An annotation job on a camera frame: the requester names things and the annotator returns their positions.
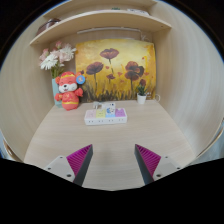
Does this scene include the small green plant white pot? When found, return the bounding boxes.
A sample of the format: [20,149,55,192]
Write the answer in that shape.
[136,84,148,105]

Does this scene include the red plush toy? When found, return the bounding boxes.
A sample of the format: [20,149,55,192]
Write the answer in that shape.
[54,71,86,111]

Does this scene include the pink white flowers in vase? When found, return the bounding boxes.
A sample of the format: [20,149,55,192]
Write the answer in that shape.
[38,40,77,108]

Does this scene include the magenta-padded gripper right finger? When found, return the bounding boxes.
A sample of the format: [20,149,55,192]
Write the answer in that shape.
[134,143,183,186]

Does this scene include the white pastel-socket power strip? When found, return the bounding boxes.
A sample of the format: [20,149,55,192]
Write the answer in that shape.
[83,107,128,126]

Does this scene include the yellow poppy flower painting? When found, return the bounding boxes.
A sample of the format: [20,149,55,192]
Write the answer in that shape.
[74,39,157,103]

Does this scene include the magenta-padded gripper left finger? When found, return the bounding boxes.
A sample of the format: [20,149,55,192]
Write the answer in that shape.
[44,143,94,187]

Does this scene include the wooden shelf unit with items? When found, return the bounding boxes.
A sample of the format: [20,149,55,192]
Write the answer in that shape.
[29,0,173,47]

